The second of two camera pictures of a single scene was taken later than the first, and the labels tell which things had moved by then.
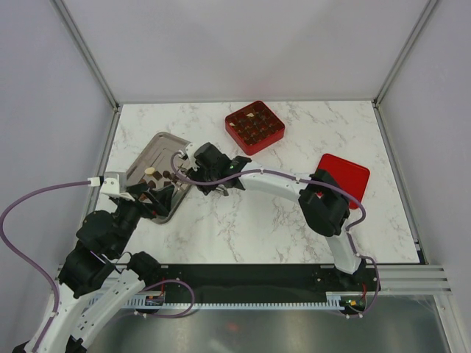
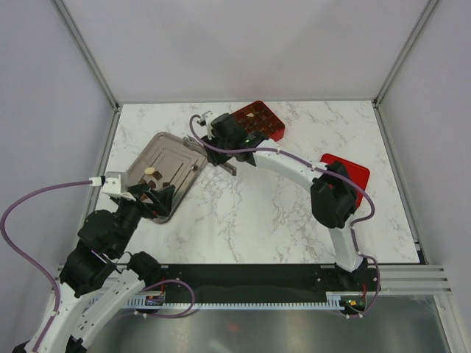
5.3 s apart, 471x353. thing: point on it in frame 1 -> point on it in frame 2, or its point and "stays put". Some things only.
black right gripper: (196, 172) -> (215, 159)
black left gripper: (162, 205) stays put
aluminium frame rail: (424, 279) stays put
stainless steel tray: (154, 168) stays put
